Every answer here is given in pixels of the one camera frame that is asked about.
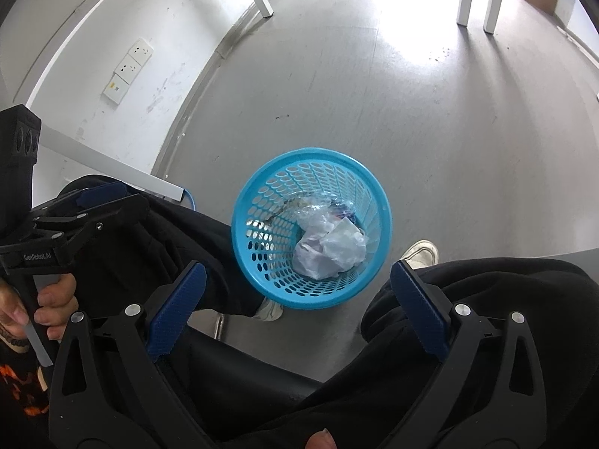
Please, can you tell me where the blue plastic basket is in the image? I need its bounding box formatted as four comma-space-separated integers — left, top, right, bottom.
231, 147, 393, 310

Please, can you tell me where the white wall plate yellow sticker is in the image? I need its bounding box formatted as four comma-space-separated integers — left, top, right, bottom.
102, 74, 132, 105

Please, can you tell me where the clear gold wrapper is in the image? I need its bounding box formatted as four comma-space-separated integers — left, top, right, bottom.
269, 194, 338, 225

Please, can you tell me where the white table frame beam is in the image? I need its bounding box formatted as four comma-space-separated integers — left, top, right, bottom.
35, 124, 184, 202

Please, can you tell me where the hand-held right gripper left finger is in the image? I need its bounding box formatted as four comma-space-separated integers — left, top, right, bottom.
48, 260, 209, 449

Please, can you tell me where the person's white right shoe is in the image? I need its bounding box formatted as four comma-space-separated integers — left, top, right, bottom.
400, 239, 439, 269

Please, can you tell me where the blue snack bag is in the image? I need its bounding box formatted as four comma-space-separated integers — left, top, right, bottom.
330, 199, 359, 225

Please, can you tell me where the person's left hand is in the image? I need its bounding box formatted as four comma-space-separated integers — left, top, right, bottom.
0, 272, 79, 327

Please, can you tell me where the pink white plastic bag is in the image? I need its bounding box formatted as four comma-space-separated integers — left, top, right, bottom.
292, 210, 368, 279

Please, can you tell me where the person's white left shoe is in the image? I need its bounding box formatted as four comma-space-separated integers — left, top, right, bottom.
255, 297, 285, 323

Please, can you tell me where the person's right hand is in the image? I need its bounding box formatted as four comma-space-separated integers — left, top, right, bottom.
305, 428, 336, 449

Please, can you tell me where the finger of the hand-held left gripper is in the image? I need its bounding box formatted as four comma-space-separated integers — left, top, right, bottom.
35, 194, 150, 261
30, 181, 127, 220

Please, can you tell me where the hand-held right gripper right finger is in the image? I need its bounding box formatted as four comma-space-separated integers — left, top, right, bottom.
390, 259, 548, 449

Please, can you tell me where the black shirt orange print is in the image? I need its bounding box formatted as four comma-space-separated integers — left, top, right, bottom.
0, 351, 52, 417

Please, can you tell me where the white wall socket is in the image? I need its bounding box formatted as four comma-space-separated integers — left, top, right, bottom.
127, 36, 154, 64
115, 54, 143, 84

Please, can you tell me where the person's white shoe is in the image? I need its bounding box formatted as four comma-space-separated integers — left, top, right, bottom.
400, 239, 439, 269
255, 297, 285, 323

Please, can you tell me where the black bead bracelet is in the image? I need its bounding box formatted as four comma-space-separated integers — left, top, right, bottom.
0, 323, 33, 351

